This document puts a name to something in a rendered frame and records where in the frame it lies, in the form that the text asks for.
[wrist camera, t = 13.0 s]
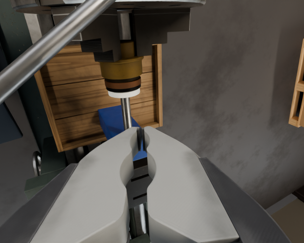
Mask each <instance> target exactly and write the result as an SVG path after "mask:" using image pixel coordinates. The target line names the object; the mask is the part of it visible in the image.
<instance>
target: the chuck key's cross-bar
mask: <svg viewBox="0 0 304 243"><path fill-rule="evenodd" d="M115 1H116V0H85V1H84V2H83V3H82V4H80V5H79V6H78V7H77V8H76V9H75V10H73V11H72V12H71V13H70V14H69V15H67V16H66V17H65V18H64V19H63V20H61V21H60V22H59V23H58V24H57V25H56V26H54V27H53V28H52V29H51V30H49V31H48V32H47V33H46V34H45V35H44V36H42V37H41V38H40V39H39V40H38V41H36V42H35V43H34V44H33V45H32V46H30V47H29V48H28V49H27V50H26V51H25V52H23V53H22V54H21V55H20V56H19V57H17V58H16V59H15V60H14V61H13V62H12V63H11V64H9V65H8V66H7V67H6V68H5V69H4V70H2V71H1V72H0V105H1V104H2V103H3V102H4V101H5V100H6V99H7V98H8V97H9V96H11V95H12V94H13V93H14V92H15V91H16V90H17V89H18V88H19V87H21V86H22V85H23V84H24V83H25V82H26V81H27V80H28V79H29V78H31V77H32V76H33V75H34V74H35V73H36V72H37V71H38V70H39V69H41V68H42V67H43V66H44V65H45V64H46V63H47V62H48V61H50V60H51V59H52V58H53V57H54V56H55V55H56V54H57V53H58V52H60V51H61V50H62V49H63V48H64V47H65V46H66V45H67V44H68V43H70V42H71V41H72V40H73V39H74V38H75V37H76V36H77V35H79V34H80V33H81V32H82V31H83V30H84V29H85V28H86V27H87V26H89V25H90V24H91V23H92V22H93V21H94V20H95V19H96V18H97V17H99V16H100V15H101V14H102V13H103V12H104V11H105V10H106V9H107V8H109V7H110V6H111V5H112V4H113V3H114V2H115Z"/></svg>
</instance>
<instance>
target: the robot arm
mask: <svg viewBox="0 0 304 243"><path fill-rule="evenodd" d="M141 143H143V151H146V153H147V160H148V174H149V176H150V177H151V178H152V179H153V181H152V182H151V184H150V185H149V186H148V188H147V203H148V219H149V233H150V241H151V243H292V242H291V241H290V240H289V238H288V237H287V235H286V234H285V233H284V231H283V230H282V229H281V227H280V226H279V225H278V224H277V223H276V222H275V221H274V219H273V218H272V217H271V216H270V215H269V214H268V213H267V212H266V211H265V209H264V208H263V207H262V206H261V205H260V204H259V203H258V202H256V201H255V200H254V199H253V198H252V197H251V196H250V195H249V194H248V193H246V192H245V191H244V190H243V189H242V188H241V187H240V186H239V185H238V184H236V183H235V182H234V181H233V180H232V179H231V178H230V177H228V176H227V175H226V174H225V173H224V172H223V171H222V170H220V169H219V168H218V167H217V166H216V165H215V164H213V163H212V162H211V161H210V160H209V159H208V158H207V157H204V158H200V157H199V156H198V155H197V154H196V153H195V152H194V151H192V150H191V149H190V148H189V147H187V146H186V145H184V144H183V143H181V142H179V141H177V140H175V139H174V138H172V137H170V136H168V135H166V134H164V133H162V132H160V131H158V130H156V129H154V128H152V127H150V126H146V127H144V128H139V127H130V128H128V129H127V130H125V131H123V132H121V133H120V134H118V135H116V136H115V137H113V138H111V139H109V140H108V141H106V142H104V143H102V144H101V145H99V146H98V147H96V148H95V149H94V150H92V151H91V152H90V153H88V154H87V155H86V156H85V157H84V158H83V159H81V160H80V161H79V162H78V163H71V164H70V165H68V166H67V167H66V168H65V169H64V170H63V171H61V172H60V173H59V174H58V175H57V176H56V177H54V178H53V179H52V180H51V181H50V182H49V183H48V184H46V185H45V186H44V187H43V188H42V189H41V190H39V191H38V192H37V193H36V194H35V195H34V196H32V197H31V198H30V199H29V200H28V201H27V202H26V203H24V204H23V205H22V206H21V207H20V208H19V209H18V210H16V211H15V212H14V213H13V214H12V215H11V216H10V217H9V218H8V219H7V220H6V221H5V222H4V223H3V224H2V225H1V226H0V243H126V242H127V238H128V230H129V222H130V213H129V206H128V199H127V192H126V185H127V183H128V181H129V180H130V178H131V177H132V176H133V175H134V167H133V158H134V157H135V155H136V154H137V153H138V152H139V151H141Z"/></svg>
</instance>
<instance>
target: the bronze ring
mask: <svg viewBox="0 0 304 243"><path fill-rule="evenodd" d="M120 44H121V53H122V59H121V60H118V61H116V62H99V63H100V69H101V75H102V77H104V78H105V80H104V81H105V86H106V89H107V90H108V91H110V92H114V93H126V92H131V91H135V90H137V89H139V88H140V87H141V76H140V75H141V74H142V59H143V58H144V56H137V55H136V47H135V41H134V40H120Z"/></svg>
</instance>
